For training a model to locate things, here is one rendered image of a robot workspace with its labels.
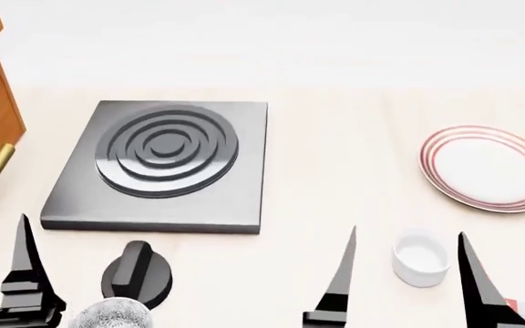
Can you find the grey speckled round object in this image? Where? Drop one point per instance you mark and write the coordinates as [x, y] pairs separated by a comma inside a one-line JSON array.
[[112, 314]]

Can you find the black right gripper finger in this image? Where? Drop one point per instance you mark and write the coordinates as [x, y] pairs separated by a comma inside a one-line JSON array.
[[340, 290], [479, 290]]

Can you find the grey flat stove burner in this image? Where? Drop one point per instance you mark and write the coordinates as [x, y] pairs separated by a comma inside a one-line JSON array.
[[162, 191]]

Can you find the white plate with red rings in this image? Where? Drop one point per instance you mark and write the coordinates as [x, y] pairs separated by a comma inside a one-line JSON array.
[[486, 171]]

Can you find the white ramekin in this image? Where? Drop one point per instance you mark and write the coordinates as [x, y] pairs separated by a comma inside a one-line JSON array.
[[419, 270]]

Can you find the black stove knob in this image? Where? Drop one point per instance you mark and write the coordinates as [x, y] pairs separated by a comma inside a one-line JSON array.
[[137, 270]]

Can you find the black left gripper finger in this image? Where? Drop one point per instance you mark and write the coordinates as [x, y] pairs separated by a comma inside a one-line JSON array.
[[25, 259]]

